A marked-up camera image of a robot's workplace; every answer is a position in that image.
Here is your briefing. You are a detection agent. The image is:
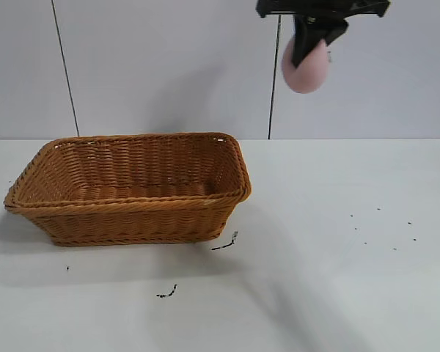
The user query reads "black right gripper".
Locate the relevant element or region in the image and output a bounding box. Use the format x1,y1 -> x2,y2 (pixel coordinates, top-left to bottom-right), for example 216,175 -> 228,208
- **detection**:
255,0 -> 392,69

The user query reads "pink toy peach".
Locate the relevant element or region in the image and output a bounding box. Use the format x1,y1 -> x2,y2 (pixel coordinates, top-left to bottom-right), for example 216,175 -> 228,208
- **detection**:
282,38 -> 331,94

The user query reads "brown woven wicker basket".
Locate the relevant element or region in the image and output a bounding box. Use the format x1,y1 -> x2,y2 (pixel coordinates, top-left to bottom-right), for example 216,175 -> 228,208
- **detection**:
3,132 -> 253,247

